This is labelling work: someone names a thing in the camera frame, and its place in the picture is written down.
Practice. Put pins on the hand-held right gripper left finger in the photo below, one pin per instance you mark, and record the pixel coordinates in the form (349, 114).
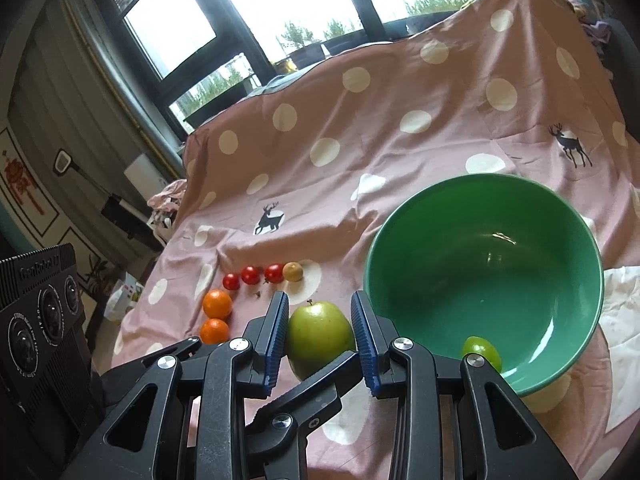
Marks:
(277, 340)

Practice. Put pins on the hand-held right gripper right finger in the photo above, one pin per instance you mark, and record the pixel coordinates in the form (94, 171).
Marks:
(364, 345)

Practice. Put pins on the green apple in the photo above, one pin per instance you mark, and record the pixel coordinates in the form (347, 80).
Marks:
(317, 332)

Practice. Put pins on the orange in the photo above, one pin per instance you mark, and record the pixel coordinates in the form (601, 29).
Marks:
(215, 331)
(217, 304)

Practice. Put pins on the green bowl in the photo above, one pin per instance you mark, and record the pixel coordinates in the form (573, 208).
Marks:
(475, 270)

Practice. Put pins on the red cherry tomato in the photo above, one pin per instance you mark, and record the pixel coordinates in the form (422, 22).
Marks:
(251, 274)
(231, 281)
(273, 273)

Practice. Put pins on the small yellow-brown fruit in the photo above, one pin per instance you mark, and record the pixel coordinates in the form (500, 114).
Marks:
(293, 271)

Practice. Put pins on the white plastic bag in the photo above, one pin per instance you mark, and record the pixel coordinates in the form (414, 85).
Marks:
(120, 297)

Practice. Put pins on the small green fruit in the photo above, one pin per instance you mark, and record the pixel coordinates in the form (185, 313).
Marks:
(484, 347)

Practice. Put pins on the crumpled pink cloth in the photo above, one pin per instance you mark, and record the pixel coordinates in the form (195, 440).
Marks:
(167, 202)

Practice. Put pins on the white box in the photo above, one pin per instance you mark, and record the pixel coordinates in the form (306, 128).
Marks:
(141, 171)

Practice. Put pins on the long planter with grass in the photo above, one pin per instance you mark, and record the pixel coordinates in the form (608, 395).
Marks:
(215, 95)

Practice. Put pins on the white paper tissue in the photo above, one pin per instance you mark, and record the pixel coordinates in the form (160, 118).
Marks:
(622, 340)

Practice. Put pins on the pink polka-dot bed sheet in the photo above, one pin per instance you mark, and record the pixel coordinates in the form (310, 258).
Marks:
(400, 75)

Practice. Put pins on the potted plant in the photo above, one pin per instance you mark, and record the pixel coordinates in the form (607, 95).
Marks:
(302, 50)

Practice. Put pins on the black-framed window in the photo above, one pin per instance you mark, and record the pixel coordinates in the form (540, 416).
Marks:
(175, 20)

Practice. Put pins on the pile of clothes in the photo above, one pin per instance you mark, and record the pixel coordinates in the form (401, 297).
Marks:
(592, 17)

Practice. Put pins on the red wall decoration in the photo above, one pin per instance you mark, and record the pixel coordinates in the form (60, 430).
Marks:
(20, 182)

